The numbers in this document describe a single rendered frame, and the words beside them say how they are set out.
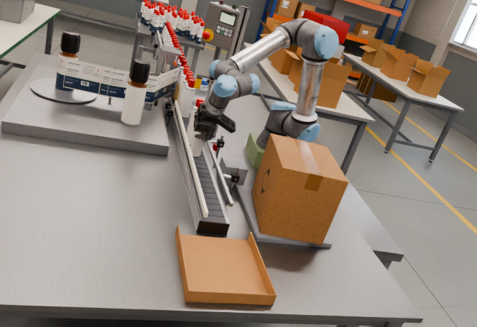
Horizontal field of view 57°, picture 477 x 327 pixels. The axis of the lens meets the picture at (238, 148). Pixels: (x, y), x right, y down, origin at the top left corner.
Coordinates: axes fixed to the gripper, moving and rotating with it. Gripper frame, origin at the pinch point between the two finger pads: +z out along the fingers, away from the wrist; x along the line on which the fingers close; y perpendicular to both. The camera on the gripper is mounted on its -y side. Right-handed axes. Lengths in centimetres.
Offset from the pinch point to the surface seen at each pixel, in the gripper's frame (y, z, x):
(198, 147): 0.4, 8.5, -1.5
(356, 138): -172, 113, -111
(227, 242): -4.6, -8.9, 48.2
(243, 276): -7, -17, 62
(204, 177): -0.8, 4.5, 15.8
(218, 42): -7, -4, -56
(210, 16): -1, -10, -65
